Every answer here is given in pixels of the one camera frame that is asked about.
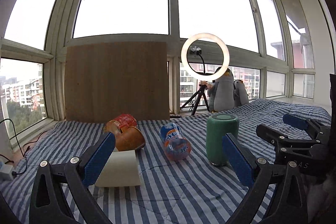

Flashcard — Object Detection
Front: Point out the green insulated cup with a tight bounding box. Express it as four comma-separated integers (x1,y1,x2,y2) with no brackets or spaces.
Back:
206,113,239,166

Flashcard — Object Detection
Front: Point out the brown paper cup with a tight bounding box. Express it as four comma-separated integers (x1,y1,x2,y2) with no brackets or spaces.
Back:
106,121,146,151

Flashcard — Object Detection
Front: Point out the red printed cup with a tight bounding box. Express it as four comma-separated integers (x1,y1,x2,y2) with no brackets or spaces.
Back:
105,114,137,134

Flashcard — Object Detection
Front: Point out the small penguin plush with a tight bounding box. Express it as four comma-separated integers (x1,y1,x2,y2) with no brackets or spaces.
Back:
234,80,249,107

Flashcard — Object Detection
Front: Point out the white power strip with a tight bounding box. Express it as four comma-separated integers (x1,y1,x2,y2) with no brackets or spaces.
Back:
0,161,14,181

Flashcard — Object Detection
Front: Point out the large penguin plush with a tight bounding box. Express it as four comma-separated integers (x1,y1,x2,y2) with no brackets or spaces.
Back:
207,68,235,112

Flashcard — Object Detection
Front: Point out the black tripod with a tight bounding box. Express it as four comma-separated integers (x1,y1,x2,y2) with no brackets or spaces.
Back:
180,84,210,116

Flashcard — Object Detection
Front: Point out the striped blue white quilt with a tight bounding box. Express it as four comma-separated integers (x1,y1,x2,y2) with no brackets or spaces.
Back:
1,99,331,223

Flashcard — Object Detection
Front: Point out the wooden board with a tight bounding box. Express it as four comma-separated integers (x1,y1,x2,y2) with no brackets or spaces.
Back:
64,42,170,123

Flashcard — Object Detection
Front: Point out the black cable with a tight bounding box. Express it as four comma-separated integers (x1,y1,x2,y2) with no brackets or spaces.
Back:
0,118,40,177

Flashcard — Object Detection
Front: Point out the white ring light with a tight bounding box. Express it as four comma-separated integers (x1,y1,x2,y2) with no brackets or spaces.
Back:
180,33,231,82

